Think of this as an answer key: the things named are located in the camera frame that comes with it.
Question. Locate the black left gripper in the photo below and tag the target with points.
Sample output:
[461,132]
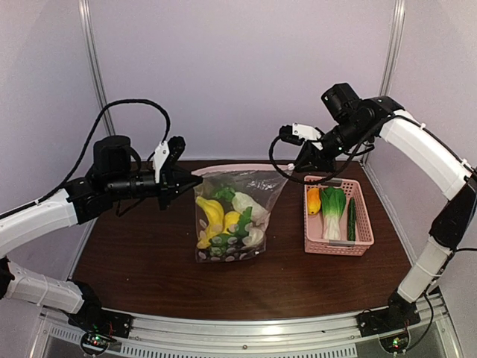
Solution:
[174,180]

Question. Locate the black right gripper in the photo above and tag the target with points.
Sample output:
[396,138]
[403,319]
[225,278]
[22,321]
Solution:
[323,163]

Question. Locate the yellow banana bunch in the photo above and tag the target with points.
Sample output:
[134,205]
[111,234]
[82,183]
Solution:
[214,212]

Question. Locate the clear zip top bag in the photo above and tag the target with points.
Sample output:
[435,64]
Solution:
[261,181]

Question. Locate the pink plastic basket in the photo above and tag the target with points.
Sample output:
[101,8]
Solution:
[314,243]

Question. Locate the yellow lemon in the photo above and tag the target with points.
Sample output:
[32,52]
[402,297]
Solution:
[234,223]

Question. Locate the small napa cabbage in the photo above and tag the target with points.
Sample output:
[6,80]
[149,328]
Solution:
[242,202]

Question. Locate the green leafy vegetable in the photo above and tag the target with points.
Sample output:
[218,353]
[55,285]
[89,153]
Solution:
[224,196]

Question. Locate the white radish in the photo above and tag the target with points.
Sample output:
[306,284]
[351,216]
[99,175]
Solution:
[254,238]

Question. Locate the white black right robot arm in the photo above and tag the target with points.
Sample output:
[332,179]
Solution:
[443,192]

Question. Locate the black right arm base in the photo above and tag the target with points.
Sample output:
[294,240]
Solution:
[377,322]

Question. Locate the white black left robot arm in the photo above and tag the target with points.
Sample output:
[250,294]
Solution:
[42,217]

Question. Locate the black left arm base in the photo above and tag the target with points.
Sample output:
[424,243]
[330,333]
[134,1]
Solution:
[93,318]

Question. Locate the small orange fruit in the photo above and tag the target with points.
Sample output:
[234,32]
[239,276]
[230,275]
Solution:
[313,201]

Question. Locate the green bok choy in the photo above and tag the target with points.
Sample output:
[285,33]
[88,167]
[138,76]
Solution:
[333,203]

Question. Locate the dark green cucumber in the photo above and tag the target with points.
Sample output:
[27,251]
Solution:
[351,220]

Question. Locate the left circuit board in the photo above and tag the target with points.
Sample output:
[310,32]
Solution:
[92,343]

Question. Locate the circuit board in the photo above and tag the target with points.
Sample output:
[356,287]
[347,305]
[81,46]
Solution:
[92,343]
[395,343]

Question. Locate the right circuit board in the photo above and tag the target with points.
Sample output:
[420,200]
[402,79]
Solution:
[395,343]

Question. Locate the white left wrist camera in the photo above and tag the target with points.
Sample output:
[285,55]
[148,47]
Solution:
[159,158]

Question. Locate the aluminium front rail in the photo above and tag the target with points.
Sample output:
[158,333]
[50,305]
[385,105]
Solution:
[336,335]

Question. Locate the right aluminium frame post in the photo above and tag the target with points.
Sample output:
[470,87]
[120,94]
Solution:
[394,46]

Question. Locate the aluminium frame post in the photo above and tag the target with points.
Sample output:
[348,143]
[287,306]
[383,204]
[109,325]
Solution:
[91,52]
[394,46]

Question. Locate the left aluminium frame post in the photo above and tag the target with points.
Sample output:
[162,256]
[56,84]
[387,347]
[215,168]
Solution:
[91,52]

